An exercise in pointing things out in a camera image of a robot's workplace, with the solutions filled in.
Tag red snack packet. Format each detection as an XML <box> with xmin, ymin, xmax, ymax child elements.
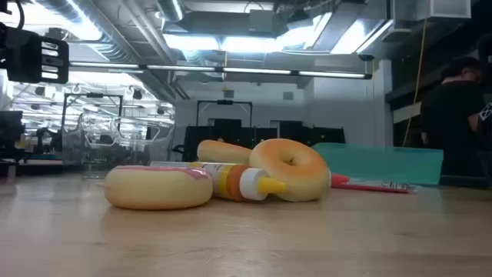
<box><xmin>330</xmin><ymin>173</ymin><xmax>419</xmax><ymax>195</ymax></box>

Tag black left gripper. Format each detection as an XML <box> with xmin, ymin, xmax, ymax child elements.
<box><xmin>0</xmin><ymin>22</ymin><xmax>71</xmax><ymax>85</ymax></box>

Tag person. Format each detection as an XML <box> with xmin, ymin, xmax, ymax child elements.
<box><xmin>420</xmin><ymin>56</ymin><xmax>487</xmax><ymax>178</ymax></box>

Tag teal plastic tray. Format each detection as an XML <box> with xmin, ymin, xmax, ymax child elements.
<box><xmin>311</xmin><ymin>142</ymin><xmax>444</xmax><ymax>186</ymax></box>

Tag long ceiling light bar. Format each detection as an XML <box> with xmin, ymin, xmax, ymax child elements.
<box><xmin>68</xmin><ymin>60</ymin><xmax>373</xmax><ymax>81</ymax></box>

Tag white ceiling air unit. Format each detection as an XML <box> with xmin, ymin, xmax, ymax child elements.
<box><xmin>391</xmin><ymin>0</ymin><xmax>472</xmax><ymax>20</ymax></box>

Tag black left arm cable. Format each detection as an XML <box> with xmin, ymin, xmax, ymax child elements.
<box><xmin>14</xmin><ymin>0</ymin><xmax>26</xmax><ymax>30</ymax></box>

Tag pink frosted toy donut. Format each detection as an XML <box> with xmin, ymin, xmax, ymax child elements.
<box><xmin>102</xmin><ymin>165</ymin><xmax>214</xmax><ymax>211</ymax></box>

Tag clear plastic container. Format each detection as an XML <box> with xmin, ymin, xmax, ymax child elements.
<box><xmin>61</xmin><ymin>112</ymin><xmax>177</xmax><ymax>180</ymax></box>

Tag plain toy donut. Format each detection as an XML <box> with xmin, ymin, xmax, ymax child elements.
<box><xmin>248</xmin><ymin>138</ymin><xmax>332</xmax><ymax>203</ymax></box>

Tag row of black cabinets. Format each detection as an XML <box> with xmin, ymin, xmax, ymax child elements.
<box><xmin>182</xmin><ymin>118</ymin><xmax>347</xmax><ymax>162</ymax></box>

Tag yellow hanging cable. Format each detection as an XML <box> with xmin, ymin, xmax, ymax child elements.
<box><xmin>401</xmin><ymin>17</ymin><xmax>428</xmax><ymax>148</ymax></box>

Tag black metal gantry frame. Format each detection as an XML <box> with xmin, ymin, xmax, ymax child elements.
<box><xmin>61</xmin><ymin>92</ymin><xmax>124</xmax><ymax>132</ymax></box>
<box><xmin>196</xmin><ymin>99</ymin><xmax>254</xmax><ymax>128</ymax></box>

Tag yellow food colour bottle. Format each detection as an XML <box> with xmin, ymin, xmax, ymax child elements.
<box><xmin>194</xmin><ymin>161</ymin><xmax>288</xmax><ymax>202</ymax></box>

